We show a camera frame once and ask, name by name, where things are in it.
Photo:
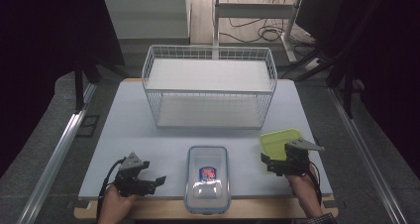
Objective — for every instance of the white cabinet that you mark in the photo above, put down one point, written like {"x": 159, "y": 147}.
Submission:
{"x": 145, "y": 16}

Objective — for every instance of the clear lidded food container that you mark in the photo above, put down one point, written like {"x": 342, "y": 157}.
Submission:
{"x": 207, "y": 184}

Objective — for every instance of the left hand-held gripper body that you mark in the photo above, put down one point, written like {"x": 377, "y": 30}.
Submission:
{"x": 130, "y": 179}

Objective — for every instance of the person's left hand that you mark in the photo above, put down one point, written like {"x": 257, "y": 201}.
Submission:
{"x": 114, "y": 207}

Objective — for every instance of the white table mat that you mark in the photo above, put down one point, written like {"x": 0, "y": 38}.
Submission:
{"x": 132, "y": 141}

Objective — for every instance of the aluminium rail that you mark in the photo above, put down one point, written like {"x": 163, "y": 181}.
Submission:
{"x": 363, "y": 151}
{"x": 56, "y": 158}

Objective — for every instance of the white metal stand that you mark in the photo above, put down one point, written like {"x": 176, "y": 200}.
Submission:
{"x": 254, "y": 11}

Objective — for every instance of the black table bracket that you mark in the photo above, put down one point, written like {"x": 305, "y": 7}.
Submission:
{"x": 334, "y": 204}
{"x": 81, "y": 204}

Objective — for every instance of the person's right hand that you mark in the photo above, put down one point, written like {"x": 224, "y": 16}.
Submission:
{"x": 307, "y": 192}

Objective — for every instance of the black stand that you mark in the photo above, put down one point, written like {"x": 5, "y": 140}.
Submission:
{"x": 79, "y": 88}
{"x": 348, "y": 91}

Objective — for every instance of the green plastic tray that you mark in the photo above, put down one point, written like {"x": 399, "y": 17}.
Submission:
{"x": 274, "y": 144}

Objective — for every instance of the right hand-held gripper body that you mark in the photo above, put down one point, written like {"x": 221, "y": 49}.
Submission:
{"x": 297, "y": 159}

